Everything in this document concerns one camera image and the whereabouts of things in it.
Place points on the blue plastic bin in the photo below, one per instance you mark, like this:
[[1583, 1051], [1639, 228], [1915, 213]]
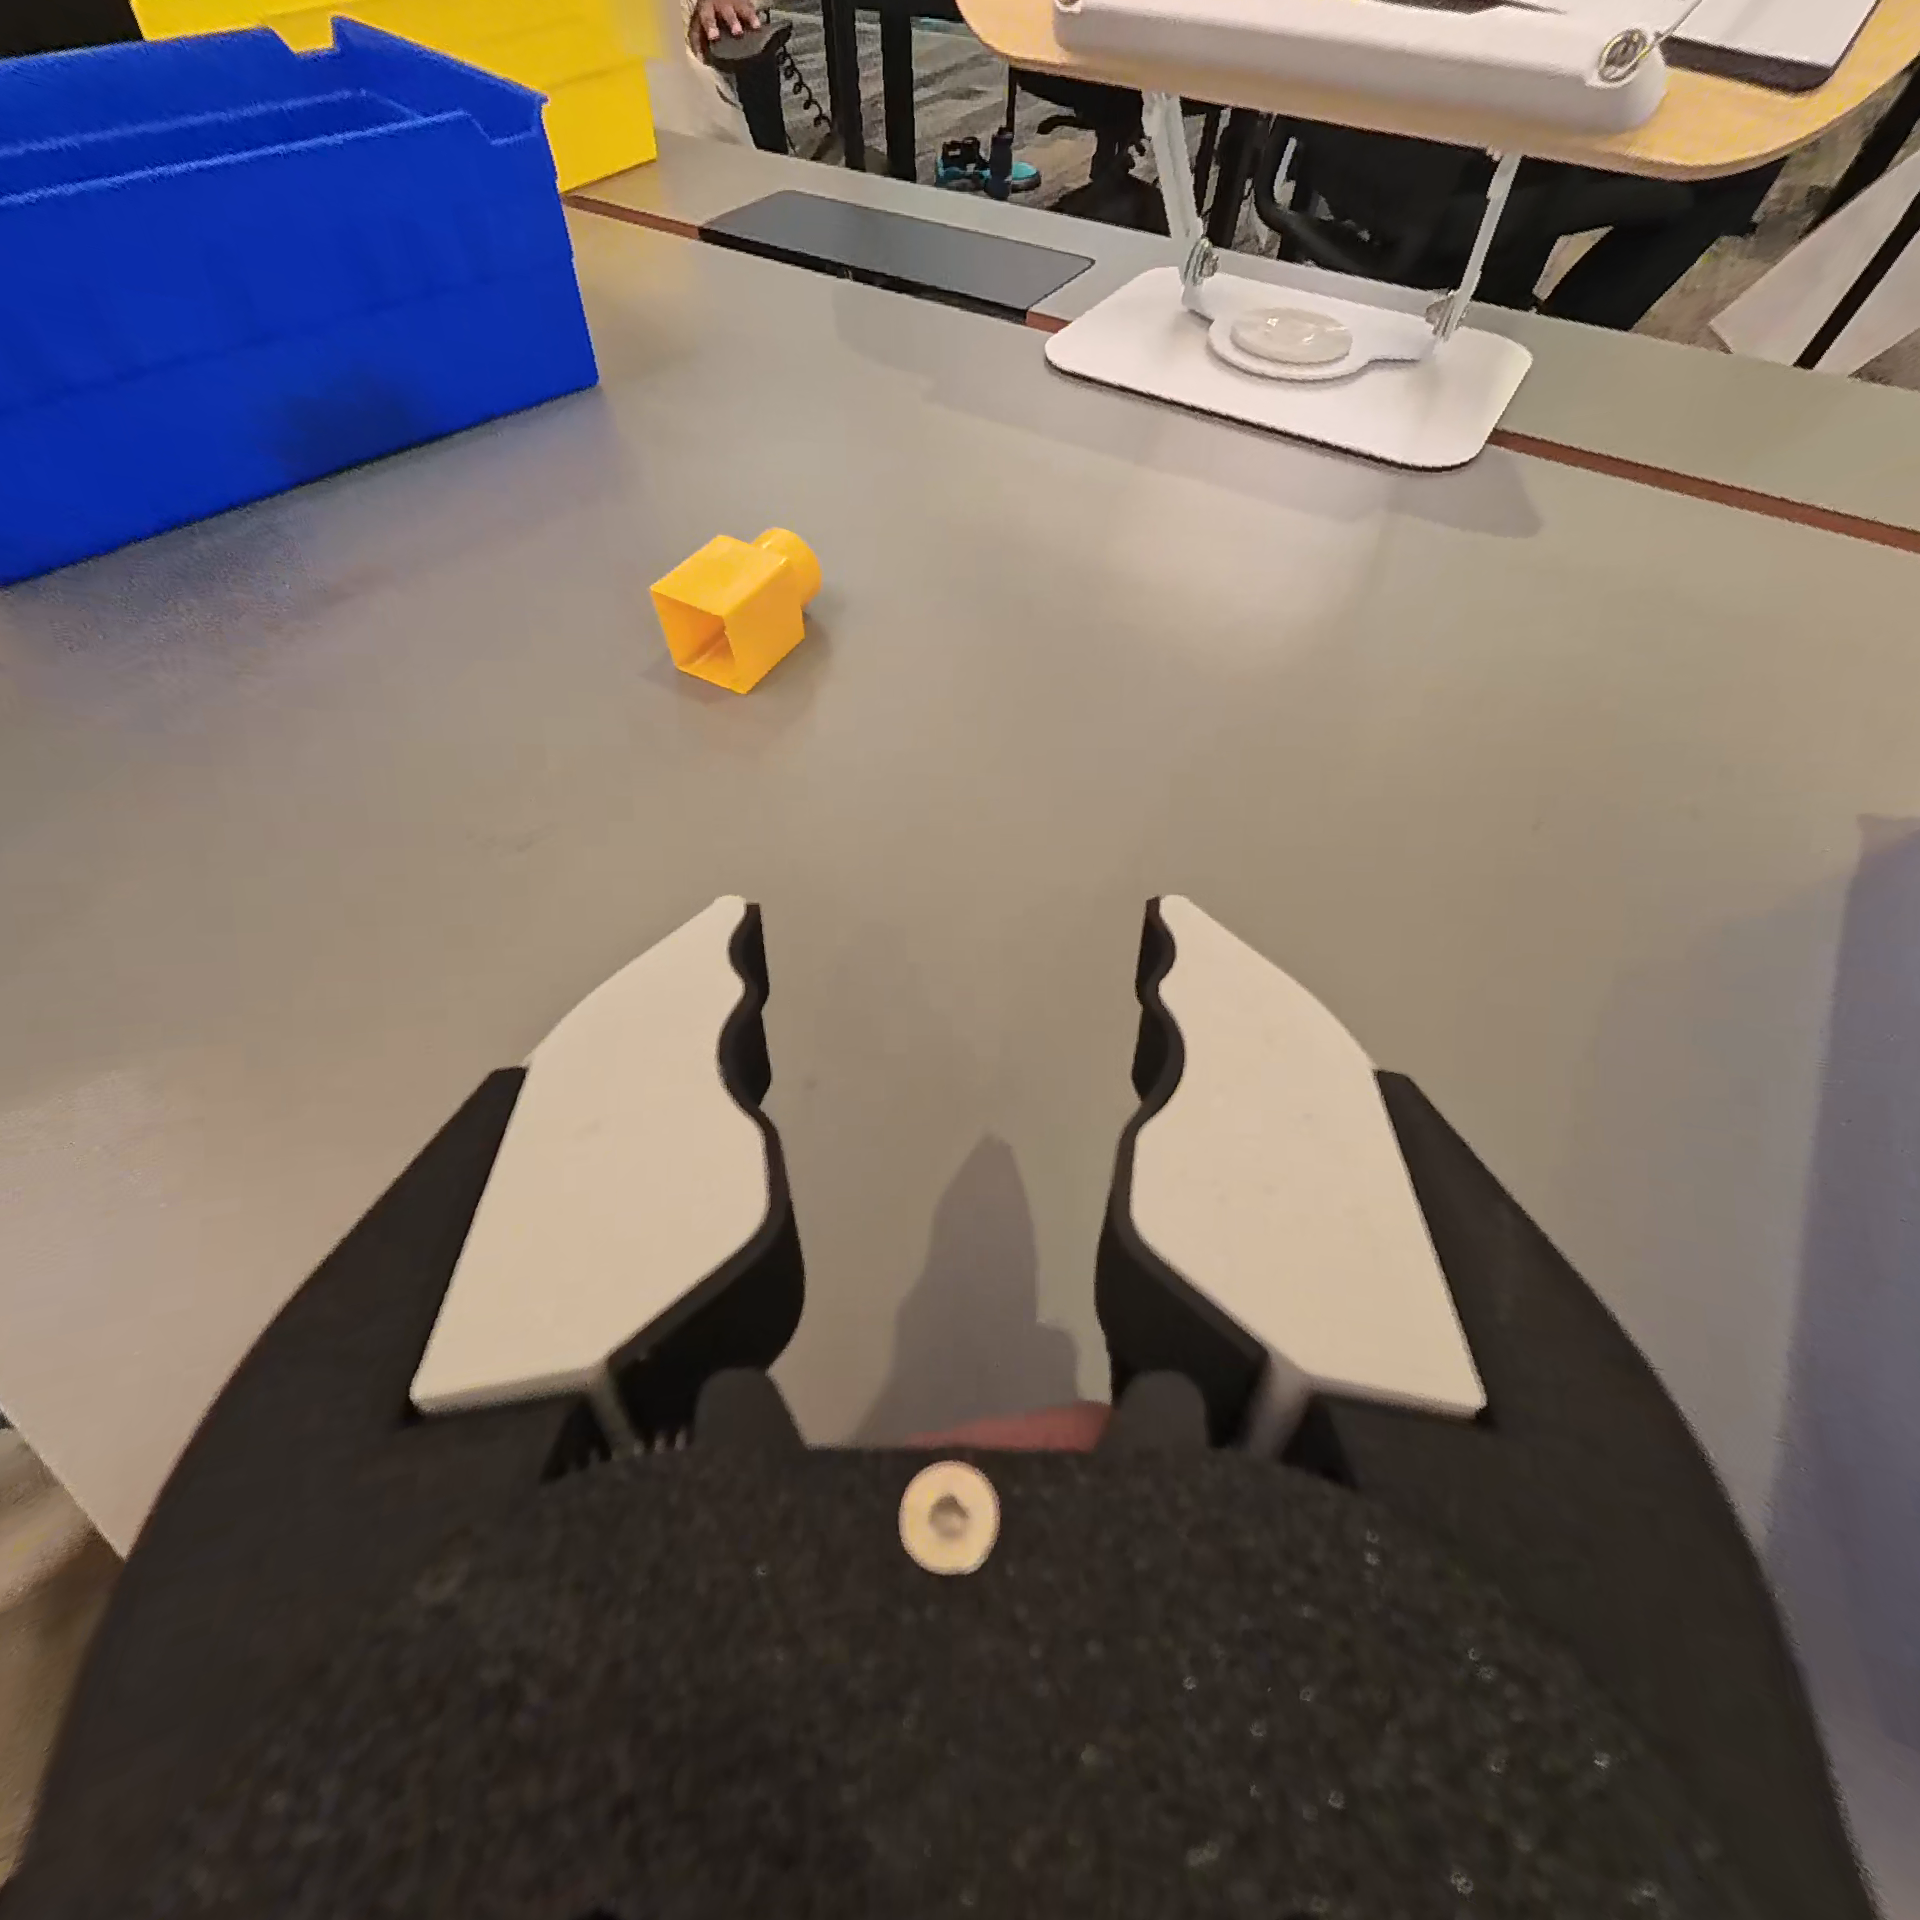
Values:
[[270, 331]]

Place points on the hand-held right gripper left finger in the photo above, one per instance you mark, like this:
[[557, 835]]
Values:
[[596, 1201]]

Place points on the white book stand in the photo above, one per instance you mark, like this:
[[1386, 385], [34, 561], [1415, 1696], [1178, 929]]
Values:
[[1411, 391]]

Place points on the printed instruction sheet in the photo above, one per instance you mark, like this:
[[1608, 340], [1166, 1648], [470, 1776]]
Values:
[[1773, 29]]

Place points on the yellow toy building block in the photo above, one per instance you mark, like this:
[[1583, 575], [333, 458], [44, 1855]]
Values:
[[738, 615]]

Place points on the black flat panel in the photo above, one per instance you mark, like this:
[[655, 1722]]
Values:
[[901, 249]]

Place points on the yellow plastic bin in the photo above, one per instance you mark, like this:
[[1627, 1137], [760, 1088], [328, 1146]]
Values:
[[602, 106]]

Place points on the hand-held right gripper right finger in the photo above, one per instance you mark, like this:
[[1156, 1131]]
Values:
[[1306, 1201]]

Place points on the white angled panel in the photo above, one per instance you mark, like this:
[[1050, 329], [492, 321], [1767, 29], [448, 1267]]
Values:
[[1869, 299]]

